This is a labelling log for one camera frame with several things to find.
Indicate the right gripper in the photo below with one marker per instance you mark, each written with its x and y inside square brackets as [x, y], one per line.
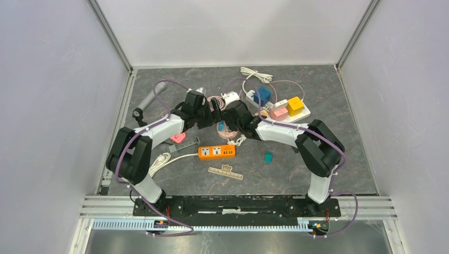
[227, 120]

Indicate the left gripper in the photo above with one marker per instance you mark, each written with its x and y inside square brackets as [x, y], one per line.
[214, 117]

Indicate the pink round socket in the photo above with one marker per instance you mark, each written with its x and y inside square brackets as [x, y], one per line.
[227, 134]

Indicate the pink adapter plug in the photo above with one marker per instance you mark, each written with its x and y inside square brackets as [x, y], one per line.
[178, 138]

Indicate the orange power strip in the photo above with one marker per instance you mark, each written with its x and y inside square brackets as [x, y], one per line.
[216, 152]

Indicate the white adapter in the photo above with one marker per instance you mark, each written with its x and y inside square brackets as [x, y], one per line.
[280, 105]

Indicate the yellow cube socket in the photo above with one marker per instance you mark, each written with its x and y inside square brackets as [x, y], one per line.
[295, 106]

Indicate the long white power strip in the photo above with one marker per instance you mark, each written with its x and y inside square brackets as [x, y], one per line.
[290, 119]

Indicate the blue adapter plug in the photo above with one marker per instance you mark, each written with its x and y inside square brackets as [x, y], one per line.
[221, 126]

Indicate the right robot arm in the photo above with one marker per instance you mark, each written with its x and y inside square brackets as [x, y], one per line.
[321, 151]

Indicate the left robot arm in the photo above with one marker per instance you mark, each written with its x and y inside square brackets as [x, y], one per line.
[130, 156]

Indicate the blue cube socket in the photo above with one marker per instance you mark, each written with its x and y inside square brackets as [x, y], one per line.
[262, 96]

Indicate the pink cube socket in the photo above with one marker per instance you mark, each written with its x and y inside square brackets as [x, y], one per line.
[278, 115]

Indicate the white power strip with USB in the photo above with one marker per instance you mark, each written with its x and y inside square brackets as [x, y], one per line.
[250, 99]

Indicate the silver microphone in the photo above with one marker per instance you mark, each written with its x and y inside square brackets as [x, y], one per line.
[144, 104]

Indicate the grey lego truss piece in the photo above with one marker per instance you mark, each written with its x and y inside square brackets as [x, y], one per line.
[177, 147]

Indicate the teal small block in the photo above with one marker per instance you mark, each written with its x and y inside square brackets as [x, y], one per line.
[268, 157]

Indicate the wooden comb ruler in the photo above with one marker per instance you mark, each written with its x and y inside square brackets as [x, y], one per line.
[226, 170]

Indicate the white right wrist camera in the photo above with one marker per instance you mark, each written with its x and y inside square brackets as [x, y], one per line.
[230, 97]

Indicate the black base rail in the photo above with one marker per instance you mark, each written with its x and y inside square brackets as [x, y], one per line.
[245, 210]

